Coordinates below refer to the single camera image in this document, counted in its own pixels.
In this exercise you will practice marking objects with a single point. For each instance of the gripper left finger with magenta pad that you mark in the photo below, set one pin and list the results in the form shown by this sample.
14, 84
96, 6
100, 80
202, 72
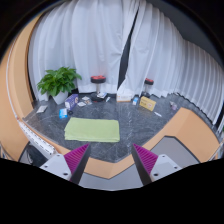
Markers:
69, 166

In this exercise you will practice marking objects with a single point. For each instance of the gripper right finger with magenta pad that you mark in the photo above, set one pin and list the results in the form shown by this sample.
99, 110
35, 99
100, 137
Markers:
152, 167

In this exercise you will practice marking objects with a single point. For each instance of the green folded towel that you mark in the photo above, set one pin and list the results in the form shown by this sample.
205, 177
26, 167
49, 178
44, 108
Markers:
93, 130

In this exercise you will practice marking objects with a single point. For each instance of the small blue box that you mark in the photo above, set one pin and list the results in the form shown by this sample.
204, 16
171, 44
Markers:
63, 113

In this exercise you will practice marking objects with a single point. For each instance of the white paper sheet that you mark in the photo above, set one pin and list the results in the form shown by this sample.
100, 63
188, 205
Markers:
42, 109

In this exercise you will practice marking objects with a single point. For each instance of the small pink object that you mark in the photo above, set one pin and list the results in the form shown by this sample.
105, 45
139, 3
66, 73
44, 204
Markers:
173, 105

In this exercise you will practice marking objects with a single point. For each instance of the yellow cardboard box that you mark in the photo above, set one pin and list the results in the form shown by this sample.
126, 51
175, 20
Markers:
147, 103

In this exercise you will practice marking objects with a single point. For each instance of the purple and white box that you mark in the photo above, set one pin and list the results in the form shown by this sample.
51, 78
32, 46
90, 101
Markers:
71, 101

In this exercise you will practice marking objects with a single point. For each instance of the white plant pot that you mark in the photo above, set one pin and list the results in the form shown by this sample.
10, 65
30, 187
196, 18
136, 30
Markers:
60, 97

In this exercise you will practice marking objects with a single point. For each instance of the scattered booklets pile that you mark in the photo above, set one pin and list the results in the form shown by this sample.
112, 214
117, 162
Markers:
84, 101

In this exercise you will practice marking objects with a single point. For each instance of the small blue white carton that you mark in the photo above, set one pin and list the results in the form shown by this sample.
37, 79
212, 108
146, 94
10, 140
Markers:
135, 100

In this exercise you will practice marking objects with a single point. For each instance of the beige flat box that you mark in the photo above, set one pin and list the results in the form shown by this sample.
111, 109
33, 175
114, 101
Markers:
123, 98

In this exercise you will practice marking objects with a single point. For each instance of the right red-topped stool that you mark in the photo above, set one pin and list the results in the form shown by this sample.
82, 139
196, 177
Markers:
148, 83

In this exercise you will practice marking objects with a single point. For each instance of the red-topped stool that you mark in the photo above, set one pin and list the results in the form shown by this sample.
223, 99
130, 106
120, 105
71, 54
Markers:
97, 80
148, 83

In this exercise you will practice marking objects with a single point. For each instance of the green potted plant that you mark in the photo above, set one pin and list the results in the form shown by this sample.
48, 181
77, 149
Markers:
58, 81

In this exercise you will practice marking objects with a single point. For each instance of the left red-topped stool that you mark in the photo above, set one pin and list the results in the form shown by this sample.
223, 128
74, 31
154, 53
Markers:
97, 80

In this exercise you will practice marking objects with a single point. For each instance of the right white curtain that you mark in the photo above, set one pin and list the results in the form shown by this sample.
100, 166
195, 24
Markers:
159, 52

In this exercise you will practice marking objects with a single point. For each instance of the white curtain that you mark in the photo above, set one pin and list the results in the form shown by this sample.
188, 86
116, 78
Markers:
159, 52
87, 35

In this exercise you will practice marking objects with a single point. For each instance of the left white curtain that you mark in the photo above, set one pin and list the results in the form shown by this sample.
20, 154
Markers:
87, 35

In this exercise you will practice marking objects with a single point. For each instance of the white slatted rail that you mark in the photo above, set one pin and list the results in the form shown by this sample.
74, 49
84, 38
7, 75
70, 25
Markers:
45, 148

